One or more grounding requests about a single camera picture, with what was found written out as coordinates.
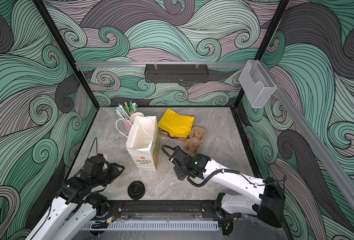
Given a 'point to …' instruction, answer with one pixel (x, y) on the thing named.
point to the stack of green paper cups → (133, 116)
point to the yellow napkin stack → (176, 125)
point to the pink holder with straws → (127, 124)
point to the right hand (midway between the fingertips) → (181, 170)
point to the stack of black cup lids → (136, 190)
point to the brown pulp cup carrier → (198, 135)
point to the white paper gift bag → (144, 144)
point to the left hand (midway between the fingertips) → (124, 168)
